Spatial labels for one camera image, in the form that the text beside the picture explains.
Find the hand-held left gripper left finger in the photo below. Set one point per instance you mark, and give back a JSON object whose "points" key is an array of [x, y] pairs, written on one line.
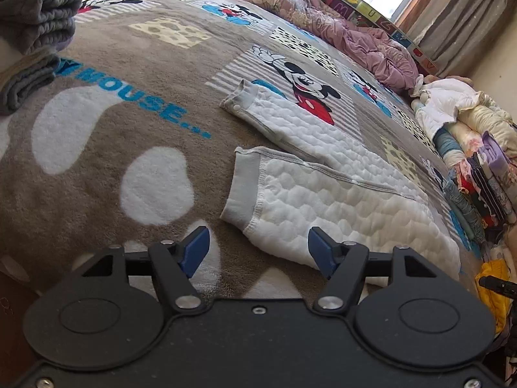
{"points": [[197, 247]]}

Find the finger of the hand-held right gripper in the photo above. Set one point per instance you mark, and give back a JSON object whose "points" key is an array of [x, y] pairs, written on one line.
{"points": [[499, 283]]}

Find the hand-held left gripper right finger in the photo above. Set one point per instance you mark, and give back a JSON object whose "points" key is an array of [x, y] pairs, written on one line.
{"points": [[323, 250]]}

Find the white quilted baby garment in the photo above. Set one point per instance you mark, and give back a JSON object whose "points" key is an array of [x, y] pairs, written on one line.
{"points": [[323, 194]]}

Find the stack of folded clothes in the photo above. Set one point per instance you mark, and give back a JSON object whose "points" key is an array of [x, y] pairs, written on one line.
{"points": [[480, 178]]}

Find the yellow knitted sweater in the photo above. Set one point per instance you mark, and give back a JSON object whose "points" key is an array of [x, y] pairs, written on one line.
{"points": [[492, 291]]}

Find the printed cartoon blanket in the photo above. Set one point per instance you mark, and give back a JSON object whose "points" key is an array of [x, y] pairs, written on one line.
{"points": [[133, 89]]}

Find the white padded garment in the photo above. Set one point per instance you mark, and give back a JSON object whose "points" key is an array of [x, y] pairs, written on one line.
{"points": [[444, 101]]}

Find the pink duvet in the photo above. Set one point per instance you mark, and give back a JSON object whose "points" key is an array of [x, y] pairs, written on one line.
{"points": [[323, 20]]}

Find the folded grey towel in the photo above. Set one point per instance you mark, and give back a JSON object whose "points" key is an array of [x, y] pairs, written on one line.
{"points": [[24, 85]]}

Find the colourful alphabet play mat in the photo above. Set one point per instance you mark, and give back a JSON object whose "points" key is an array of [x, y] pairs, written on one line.
{"points": [[363, 4]]}

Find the grey curtain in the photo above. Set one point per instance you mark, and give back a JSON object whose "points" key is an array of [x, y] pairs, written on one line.
{"points": [[464, 12]]}

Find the grey fleece garment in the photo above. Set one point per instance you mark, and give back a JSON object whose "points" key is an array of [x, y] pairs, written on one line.
{"points": [[36, 4]]}

